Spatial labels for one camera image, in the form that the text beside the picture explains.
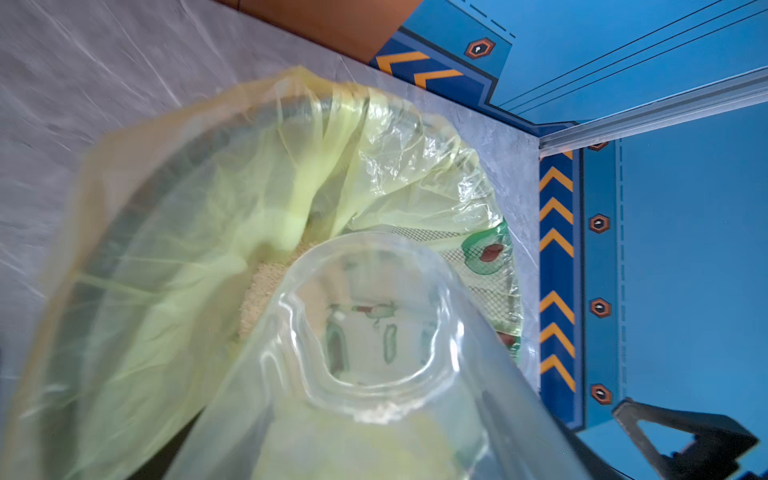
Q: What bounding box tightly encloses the green mesh trash bin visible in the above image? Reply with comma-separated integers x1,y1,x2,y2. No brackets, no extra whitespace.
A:
35,95,523,480

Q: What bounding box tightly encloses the right aluminium corner post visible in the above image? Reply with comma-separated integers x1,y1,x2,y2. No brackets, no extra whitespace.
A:
539,67,767,159

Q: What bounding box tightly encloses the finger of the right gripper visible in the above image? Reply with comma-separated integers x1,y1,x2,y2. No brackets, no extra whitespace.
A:
612,397,759,479

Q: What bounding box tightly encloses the rice jar cream lid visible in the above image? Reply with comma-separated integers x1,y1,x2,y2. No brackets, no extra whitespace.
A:
167,232,589,479

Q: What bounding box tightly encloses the yellow-green plastic bin liner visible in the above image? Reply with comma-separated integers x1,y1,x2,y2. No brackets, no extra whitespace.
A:
0,64,526,480

